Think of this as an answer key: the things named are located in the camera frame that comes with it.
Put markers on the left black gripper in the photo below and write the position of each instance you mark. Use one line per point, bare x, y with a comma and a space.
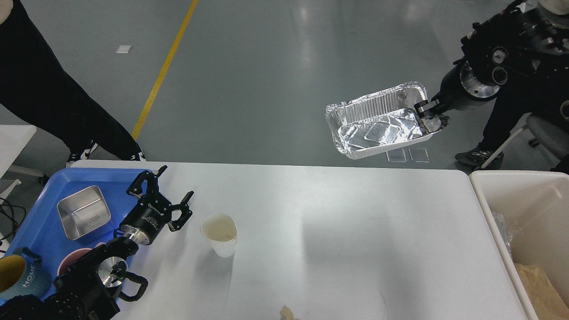
153, 210

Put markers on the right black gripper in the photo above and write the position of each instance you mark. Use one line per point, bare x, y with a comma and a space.
451, 96

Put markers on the stainless steel rectangular container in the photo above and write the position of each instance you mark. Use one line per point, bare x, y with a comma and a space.
84, 215

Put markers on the aluminium foil tray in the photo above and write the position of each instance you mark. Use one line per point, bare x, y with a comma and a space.
379, 122

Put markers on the pink ribbed mug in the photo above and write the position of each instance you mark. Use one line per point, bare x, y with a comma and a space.
70, 259

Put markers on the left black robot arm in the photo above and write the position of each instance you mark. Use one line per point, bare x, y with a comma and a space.
90, 286

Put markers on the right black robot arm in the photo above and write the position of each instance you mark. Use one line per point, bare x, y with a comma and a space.
522, 53

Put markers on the white paper cup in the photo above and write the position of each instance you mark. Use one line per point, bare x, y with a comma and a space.
221, 233

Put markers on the seated person black trousers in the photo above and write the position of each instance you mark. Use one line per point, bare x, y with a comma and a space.
507, 111

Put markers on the blue plastic tray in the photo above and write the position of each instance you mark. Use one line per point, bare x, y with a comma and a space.
42, 231

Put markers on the white plastic bin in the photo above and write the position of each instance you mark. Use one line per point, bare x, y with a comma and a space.
528, 216

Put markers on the teal ribbed mug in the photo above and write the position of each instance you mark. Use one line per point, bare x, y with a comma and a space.
21, 273

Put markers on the white paper scrap on floor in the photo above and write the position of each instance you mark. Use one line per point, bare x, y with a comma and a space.
123, 49

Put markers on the crumpled paper scrap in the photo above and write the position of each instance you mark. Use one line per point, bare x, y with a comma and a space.
286, 314

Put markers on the standing person black trousers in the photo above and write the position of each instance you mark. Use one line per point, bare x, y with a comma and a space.
36, 88

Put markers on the brown paper in bin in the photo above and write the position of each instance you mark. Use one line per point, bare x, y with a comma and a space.
546, 301

